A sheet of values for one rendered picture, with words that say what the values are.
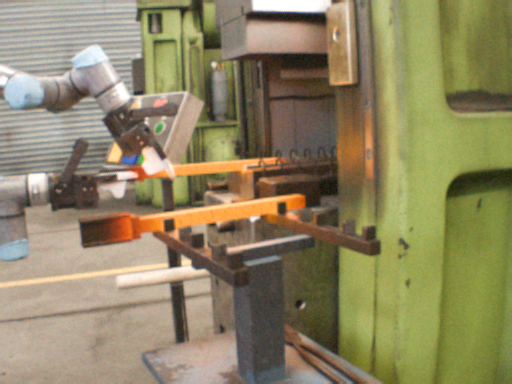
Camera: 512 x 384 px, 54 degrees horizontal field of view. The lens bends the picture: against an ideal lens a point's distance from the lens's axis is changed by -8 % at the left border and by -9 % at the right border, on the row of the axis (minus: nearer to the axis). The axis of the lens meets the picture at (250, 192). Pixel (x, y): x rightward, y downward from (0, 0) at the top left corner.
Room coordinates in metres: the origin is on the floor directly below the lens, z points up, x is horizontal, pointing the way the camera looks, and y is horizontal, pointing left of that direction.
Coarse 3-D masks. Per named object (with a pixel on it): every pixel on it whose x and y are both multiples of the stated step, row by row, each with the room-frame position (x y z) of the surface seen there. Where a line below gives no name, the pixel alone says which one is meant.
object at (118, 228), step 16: (208, 208) 0.90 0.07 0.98; (224, 208) 0.90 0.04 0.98; (240, 208) 0.91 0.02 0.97; (256, 208) 0.93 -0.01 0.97; (272, 208) 0.94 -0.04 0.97; (288, 208) 0.96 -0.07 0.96; (80, 224) 0.79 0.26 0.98; (96, 224) 0.80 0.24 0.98; (112, 224) 0.81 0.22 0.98; (128, 224) 0.83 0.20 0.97; (144, 224) 0.83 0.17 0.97; (160, 224) 0.84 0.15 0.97; (176, 224) 0.86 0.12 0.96; (192, 224) 0.87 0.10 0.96; (96, 240) 0.80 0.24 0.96; (112, 240) 0.81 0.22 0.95; (128, 240) 0.82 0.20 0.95
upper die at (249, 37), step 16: (256, 16) 1.28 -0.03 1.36; (272, 16) 1.29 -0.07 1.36; (288, 16) 1.30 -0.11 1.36; (304, 16) 1.32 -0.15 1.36; (320, 16) 1.33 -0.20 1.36; (224, 32) 1.42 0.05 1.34; (240, 32) 1.30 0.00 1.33; (256, 32) 1.28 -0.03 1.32; (272, 32) 1.29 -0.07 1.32; (288, 32) 1.30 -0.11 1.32; (304, 32) 1.32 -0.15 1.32; (320, 32) 1.33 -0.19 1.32; (224, 48) 1.43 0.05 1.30; (240, 48) 1.31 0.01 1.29; (256, 48) 1.28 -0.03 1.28; (272, 48) 1.29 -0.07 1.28; (288, 48) 1.30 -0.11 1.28; (304, 48) 1.32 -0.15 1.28; (320, 48) 1.33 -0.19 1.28
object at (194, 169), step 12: (120, 168) 1.24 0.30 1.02; (132, 168) 1.23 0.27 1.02; (144, 168) 1.26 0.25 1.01; (180, 168) 1.27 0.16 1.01; (192, 168) 1.28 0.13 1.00; (204, 168) 1.29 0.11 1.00; (216, 168) 1.30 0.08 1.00; (228, 168) 1.31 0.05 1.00; (240, 168) 1.32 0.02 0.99; (132, 180) 1.23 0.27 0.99
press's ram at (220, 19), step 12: (216, 0) 1.48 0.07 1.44; (228, 0) 1.38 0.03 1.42; (240, 0) 1.29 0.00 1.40; (252, 0) 1.22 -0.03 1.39; (264, 0) 1.23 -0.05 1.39; (276, 0) 1.24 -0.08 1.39; (288, 0) 1.25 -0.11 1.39; (300, 0) 1.26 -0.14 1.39; (312, 0) 1.27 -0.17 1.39; (324, 0) 1.28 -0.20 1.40; (216, 12) 1.48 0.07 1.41; (228, 12) 1.38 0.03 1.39; (240, 12) 1.30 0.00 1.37; (252, 12) 1.25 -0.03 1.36; (264, 12) 1.25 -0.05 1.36; (276, 12) 1.26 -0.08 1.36; (288, 12) 1.26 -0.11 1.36; (300, 12) 1.27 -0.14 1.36; (312, 12) 1.28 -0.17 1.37; (324, 12) 1.28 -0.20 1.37; (216, 24) 1.49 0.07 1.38
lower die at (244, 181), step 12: (252, 168) 1.31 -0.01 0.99; (276, 168) 1.30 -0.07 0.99; (288, 168) 1.30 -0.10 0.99; (312, 168) 1.32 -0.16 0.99; (324, 168) 1.33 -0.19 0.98; (336, 168) 1.34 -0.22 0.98; (228, 180) 1.45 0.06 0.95; (240, 180) 1.35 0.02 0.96; (252, 180) 1.27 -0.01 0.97; (240, 192) 1.36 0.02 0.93; (252, 192) 1.27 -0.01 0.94; (324, 192) 1.33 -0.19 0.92; (336, 192) 1.34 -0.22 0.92
